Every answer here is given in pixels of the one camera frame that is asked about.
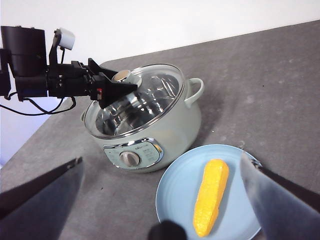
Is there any black cable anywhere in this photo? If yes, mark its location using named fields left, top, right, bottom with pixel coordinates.
left=0, top=96, right=77, bottom=117

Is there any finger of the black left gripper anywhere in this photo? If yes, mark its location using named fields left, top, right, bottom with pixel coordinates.
left=88, top=57, right=118, bottom=81
left=96, top=72, right=138, bottom=109

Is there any blue round plate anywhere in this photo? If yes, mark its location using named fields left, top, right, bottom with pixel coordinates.
left=155, top=144, right=263, bottom=240

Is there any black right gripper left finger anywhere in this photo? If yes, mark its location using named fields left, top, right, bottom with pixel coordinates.
left=0, top=156, right=84, bottom=240

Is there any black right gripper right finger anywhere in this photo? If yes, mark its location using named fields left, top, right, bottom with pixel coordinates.
left=239, top=150, right=320, bottom=240

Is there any yellow corn cob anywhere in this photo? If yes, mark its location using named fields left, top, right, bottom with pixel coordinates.
left=192, top=159, right=230, bottom=238

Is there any pale green electric steamer pot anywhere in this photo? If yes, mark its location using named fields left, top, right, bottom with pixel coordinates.
left=80, top=77, right=205, bottom=174

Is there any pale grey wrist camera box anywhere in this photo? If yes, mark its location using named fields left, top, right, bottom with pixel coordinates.
left=57, top=27, right=76, bottom=51

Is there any glass lid with green knob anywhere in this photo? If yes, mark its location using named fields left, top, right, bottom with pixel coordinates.
left=83, top=63, right=186, bottom=140

